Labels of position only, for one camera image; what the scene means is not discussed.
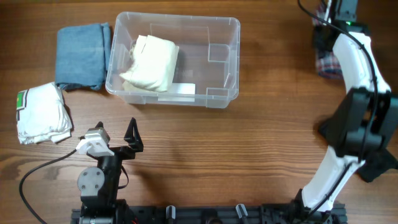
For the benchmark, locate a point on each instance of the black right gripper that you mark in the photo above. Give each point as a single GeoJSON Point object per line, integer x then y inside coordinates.
{"type": "Point", "coordinates": [318, 42]}

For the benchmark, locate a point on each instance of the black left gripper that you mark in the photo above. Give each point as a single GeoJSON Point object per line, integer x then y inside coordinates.
{"type": "Point", "coordinates": [135, 142]}

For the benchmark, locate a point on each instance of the red blue plaid cloth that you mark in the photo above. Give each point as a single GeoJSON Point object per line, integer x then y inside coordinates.
{"type": "Point", "coordinates": [326, 63]}

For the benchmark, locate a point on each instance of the cream cloth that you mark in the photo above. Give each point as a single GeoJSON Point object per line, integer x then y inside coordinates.
{"type": "Point", "coordinates": [154, 62]}

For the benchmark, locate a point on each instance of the black cloth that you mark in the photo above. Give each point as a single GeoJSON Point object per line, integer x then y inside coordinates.
{"type": "Point", "coordinates": [378, 162]}

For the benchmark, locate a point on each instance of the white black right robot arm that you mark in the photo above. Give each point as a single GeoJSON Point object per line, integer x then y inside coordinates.
{"type": "Point", "coordinates": [360, 129]}

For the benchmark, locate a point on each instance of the clear plastic storage container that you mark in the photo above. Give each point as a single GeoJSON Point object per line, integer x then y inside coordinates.
{"type": "Point", "coordinates": [205, 66]}

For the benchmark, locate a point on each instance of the white folded t-shirt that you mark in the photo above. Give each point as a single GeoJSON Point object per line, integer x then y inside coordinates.
{"type": "Point", "coordinates": [41, 115]}

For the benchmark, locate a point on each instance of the blue denim folded cloth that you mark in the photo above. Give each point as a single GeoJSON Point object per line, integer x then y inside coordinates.
{"type": "Point", "coordinates": [82, 56]}

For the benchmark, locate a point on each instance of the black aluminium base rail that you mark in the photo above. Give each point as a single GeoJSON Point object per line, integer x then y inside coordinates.
{"type": "Point", "coordinates": [266, 213]}

